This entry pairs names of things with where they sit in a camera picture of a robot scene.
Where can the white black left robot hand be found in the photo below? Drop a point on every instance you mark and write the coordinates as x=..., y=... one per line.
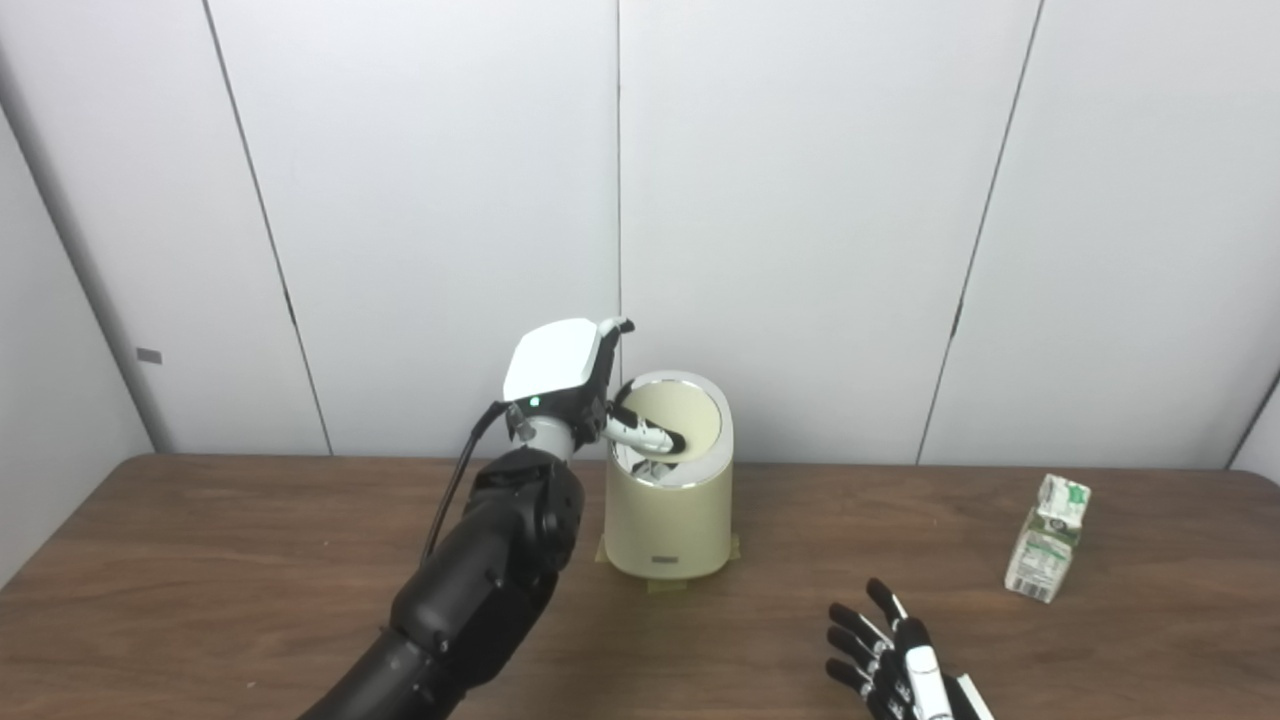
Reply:
x=550, y=360

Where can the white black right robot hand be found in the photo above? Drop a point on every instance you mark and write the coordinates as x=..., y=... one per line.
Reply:
x=915, y=675

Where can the cream round bin lid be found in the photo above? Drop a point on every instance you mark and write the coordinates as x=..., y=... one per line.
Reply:
x=695, y=420

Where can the white green milk carton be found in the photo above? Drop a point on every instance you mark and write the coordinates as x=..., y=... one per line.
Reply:
x=1045, y=550

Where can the cream-colored bin body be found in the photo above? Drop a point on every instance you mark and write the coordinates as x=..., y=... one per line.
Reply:
x=670, y=520

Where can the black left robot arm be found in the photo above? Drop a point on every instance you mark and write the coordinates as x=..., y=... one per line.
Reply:
x=480, y=580

